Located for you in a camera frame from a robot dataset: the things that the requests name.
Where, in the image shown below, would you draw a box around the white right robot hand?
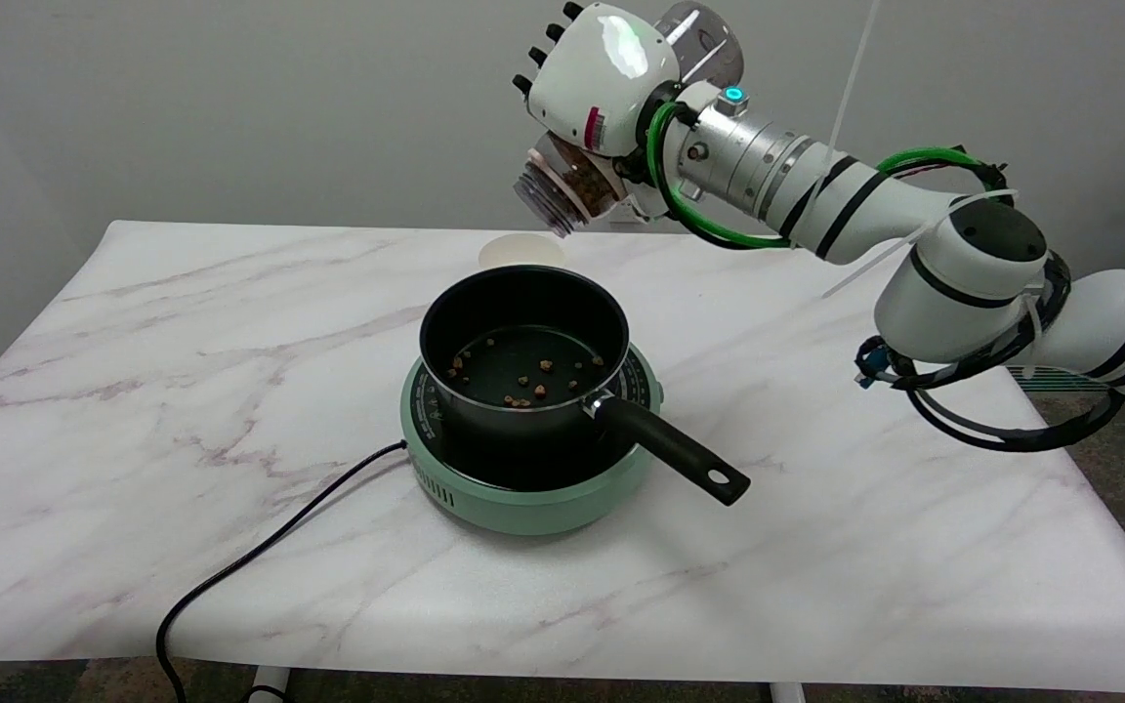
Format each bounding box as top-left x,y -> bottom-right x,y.
512,2 -> 683,224

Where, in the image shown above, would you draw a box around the brown food pieces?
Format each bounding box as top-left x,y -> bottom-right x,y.
443,335 -> 607,409

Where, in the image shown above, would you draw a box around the green induction cooker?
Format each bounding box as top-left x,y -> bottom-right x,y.
399,342 -> 664,536

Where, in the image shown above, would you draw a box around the black power cord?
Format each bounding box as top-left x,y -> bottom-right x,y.
154,441 -> 409,703

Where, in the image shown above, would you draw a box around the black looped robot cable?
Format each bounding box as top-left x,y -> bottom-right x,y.
855,337 -> 1125,452

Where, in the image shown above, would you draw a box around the black soup pot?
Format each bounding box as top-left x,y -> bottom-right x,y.
419,265 -> 751,507

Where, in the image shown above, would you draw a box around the green robot cable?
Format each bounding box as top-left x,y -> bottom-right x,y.
646,103 -> 1008,250

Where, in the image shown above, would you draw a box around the long white zip tie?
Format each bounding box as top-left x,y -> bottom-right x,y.
812,0 -> 884,201

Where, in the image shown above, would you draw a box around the clear bottle with brown contents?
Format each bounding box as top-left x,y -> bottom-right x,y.
512,132 -> 627,238

